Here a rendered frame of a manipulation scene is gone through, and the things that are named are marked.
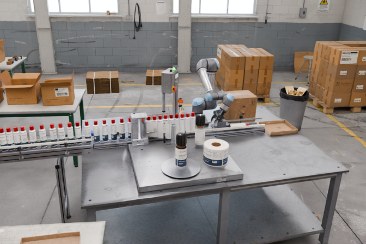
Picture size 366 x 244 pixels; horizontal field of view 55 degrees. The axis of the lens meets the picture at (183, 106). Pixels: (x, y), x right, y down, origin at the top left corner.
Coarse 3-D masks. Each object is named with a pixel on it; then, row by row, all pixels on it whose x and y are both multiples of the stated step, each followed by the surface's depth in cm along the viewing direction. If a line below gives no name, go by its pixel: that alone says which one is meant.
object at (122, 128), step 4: (120, 120) 309; (120, 124) 309; (124, 124) 311; (120, 128) 311; (124, 128) 312; (120, 132) 312; (124, 132) 313; (120, 136) 314; (124, 136) 315; (120, 140) 315
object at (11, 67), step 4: (20, 60) 620; (24, 60) 632; (0, 64) 593; (4, 64) 594; (12, 64) 595; (16, 64) 595; (20, 64) 626; (24, 64) 643; (0, 68) 571; (4, 68) 571; (8, 68) 572; (12, 68) 575; (24, 68) 644; (24, 72) 647; (12, 76) 584
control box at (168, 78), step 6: (162, 72) 309; (168, 72) 308; (174, 72) 312; (162, 78) 310; (168, 78) 308; (174, 78) 314; (162, 84) 312; (168, 84) 310; (162, 90) 314; (168, 90) 312
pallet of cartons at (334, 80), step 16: (320, 48) 637; (336, 48) 591; (352, 48) 594; (320, 64) 640; (336, 64) 591; (352, 64) 591; (320, 80) 642; (336, 80) 598; (352, 80) 603; (320, 96) 643; (336, 96) 609; (352, 96) 615; (336, 112) 624; (352, 112) 627
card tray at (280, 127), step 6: (276, 120) 368; (282, 120) 370; (264, 126) 361; (270, 126) 361; (276, 126) 362; (282, 126) 362; (288, 126) 362; (270, 132) 348; (276, 132) 342; (282, 132) 344; (288, 132) 346; (294, 132) 348
